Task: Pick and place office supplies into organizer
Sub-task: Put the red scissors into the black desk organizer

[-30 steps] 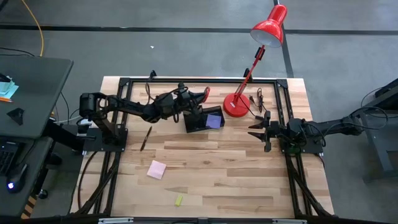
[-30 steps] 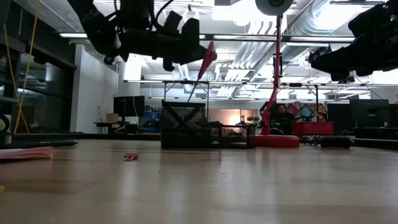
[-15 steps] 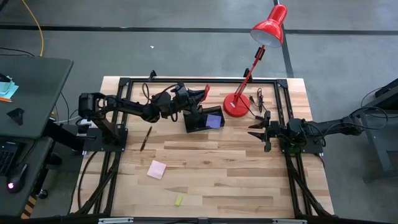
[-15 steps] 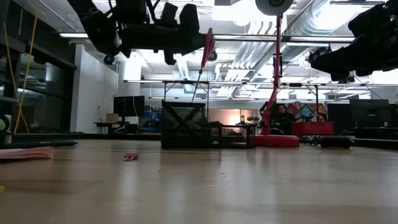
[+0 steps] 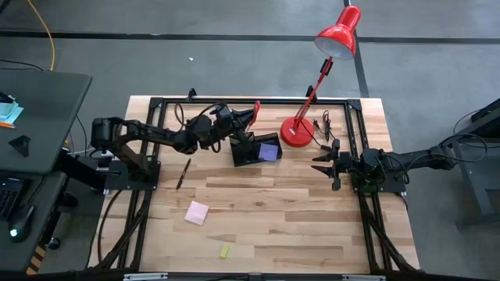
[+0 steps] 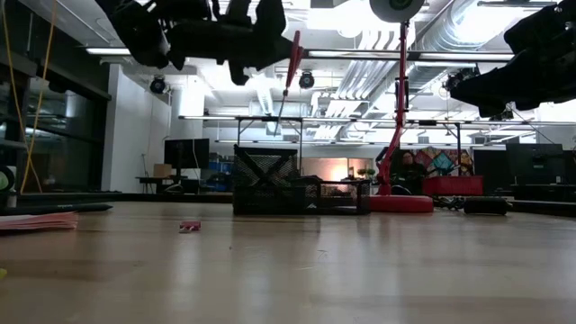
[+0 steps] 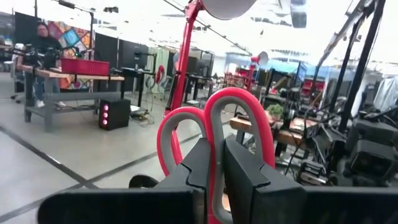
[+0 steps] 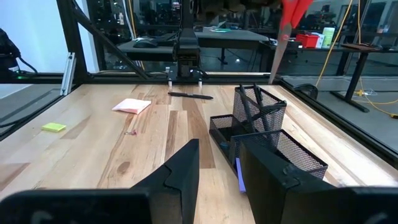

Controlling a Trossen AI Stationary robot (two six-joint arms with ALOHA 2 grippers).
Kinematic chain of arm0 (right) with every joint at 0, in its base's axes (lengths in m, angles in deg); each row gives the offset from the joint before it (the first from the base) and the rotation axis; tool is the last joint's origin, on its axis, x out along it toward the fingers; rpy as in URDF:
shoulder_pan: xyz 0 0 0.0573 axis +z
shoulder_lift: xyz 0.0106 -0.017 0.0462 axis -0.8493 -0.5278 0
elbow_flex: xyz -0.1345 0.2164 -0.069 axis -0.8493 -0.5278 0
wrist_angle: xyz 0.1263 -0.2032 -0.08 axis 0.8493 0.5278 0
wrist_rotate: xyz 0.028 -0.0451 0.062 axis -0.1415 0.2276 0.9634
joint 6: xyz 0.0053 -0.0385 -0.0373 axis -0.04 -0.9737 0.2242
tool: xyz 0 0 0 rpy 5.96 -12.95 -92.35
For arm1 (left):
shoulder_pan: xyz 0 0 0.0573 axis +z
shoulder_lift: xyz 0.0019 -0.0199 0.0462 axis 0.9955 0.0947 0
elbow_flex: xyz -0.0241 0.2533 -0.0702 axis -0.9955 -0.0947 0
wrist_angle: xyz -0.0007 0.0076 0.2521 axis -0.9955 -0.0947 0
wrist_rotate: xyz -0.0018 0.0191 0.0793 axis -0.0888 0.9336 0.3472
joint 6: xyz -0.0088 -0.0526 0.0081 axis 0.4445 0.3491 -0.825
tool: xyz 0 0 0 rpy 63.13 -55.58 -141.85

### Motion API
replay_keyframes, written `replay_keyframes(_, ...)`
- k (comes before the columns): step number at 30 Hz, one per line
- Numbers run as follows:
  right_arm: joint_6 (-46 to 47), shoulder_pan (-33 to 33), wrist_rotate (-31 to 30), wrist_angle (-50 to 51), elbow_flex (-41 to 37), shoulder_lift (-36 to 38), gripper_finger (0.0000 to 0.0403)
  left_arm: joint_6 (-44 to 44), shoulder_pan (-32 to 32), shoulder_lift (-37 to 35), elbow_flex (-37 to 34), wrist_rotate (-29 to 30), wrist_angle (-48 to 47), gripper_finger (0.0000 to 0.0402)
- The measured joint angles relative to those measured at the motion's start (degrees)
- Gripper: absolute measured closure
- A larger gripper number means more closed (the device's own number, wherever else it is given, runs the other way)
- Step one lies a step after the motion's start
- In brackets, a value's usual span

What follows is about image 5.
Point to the black caster wheel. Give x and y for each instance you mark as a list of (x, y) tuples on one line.
[(53, 244)]

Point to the pale blue paper stack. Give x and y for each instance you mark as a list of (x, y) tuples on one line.
[(9, 111)]

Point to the black triangular stand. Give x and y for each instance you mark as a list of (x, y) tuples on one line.
[(21, 145)]

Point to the silver mounting bracket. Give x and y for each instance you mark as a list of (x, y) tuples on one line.
[(363, 278), (144, 277)]

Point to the purple sticky note pad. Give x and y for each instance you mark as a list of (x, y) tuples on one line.
[(268, 152)]

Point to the black mesh desk organizer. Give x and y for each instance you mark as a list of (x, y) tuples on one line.
[(250, 160)]

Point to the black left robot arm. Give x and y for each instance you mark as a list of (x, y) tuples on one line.
[(156, 134)]

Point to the orange pencil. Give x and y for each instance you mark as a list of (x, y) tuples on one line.
[(8, 125)]

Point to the small yellow eraser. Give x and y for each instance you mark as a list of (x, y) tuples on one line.
[(224, 251)]

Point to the black side desk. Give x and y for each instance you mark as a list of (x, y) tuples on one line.
[(51, 117)]

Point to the black aluminium table frame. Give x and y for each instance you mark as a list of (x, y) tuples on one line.
[(273, 100)]

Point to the red desk lamp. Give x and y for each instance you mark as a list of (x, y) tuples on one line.
[(297, 134)]

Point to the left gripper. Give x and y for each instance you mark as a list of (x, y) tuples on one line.
[(224, 121)]

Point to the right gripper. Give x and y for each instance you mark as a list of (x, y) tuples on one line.
[(341, 164)]

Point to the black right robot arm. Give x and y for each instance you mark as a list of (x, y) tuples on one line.
[(410, 158)]

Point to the black keyboard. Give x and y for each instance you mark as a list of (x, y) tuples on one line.
[(8, 199)]

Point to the black keyboard tray desk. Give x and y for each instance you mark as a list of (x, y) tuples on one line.
[(43, 218)]

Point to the yellow black hazard tape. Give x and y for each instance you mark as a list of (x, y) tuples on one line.
[(37, 257)]

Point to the pink sticky note pad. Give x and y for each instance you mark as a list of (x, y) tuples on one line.
[(196, 213)]

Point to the dark metal cart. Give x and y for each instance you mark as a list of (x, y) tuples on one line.
[(472, 191)]

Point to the black computer mouse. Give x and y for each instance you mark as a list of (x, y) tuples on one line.
[(21, 224)]

